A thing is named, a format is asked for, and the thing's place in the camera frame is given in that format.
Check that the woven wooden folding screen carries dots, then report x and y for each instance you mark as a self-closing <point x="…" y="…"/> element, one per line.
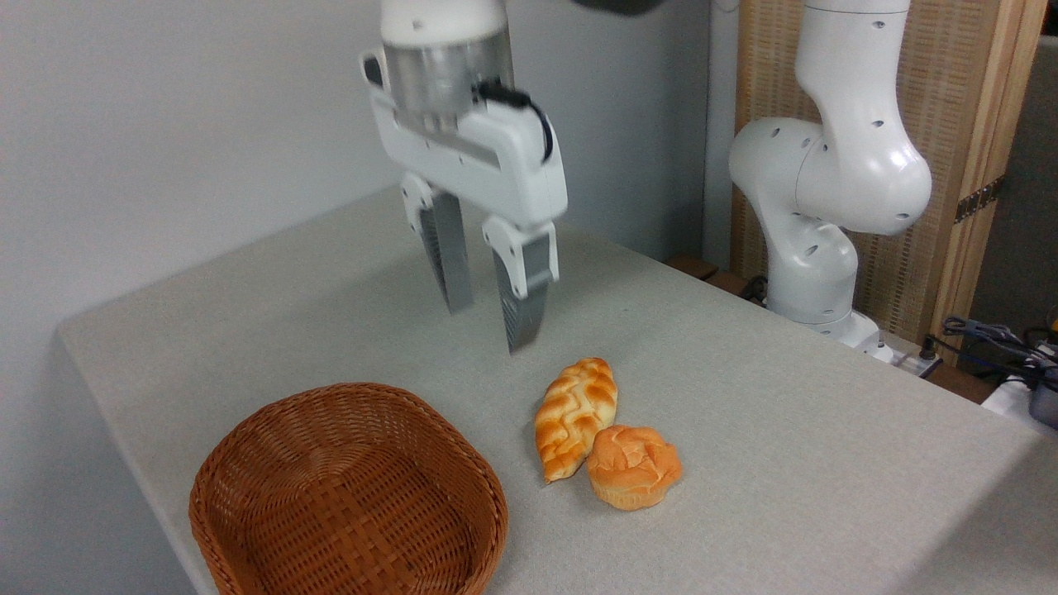
<point x="950" y="91"/>

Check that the brown wicker basket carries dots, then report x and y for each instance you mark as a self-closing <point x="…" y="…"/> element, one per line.
<point x="331" y="496"/>

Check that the braided golden bread loaf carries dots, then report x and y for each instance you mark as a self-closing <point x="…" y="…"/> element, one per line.
<point x="574" y="413"/>

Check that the round orange bread bun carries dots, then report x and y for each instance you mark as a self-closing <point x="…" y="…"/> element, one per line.
<point x="633" y="467"/>

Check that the metal screen hinge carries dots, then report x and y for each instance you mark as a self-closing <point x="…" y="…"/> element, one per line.
<point x="979" y="199"/>

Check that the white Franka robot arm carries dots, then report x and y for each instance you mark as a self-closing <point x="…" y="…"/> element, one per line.
<point x="843" y="165"/>

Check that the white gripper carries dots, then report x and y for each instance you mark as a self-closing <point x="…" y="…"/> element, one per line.
<point x="504" y="165"/>

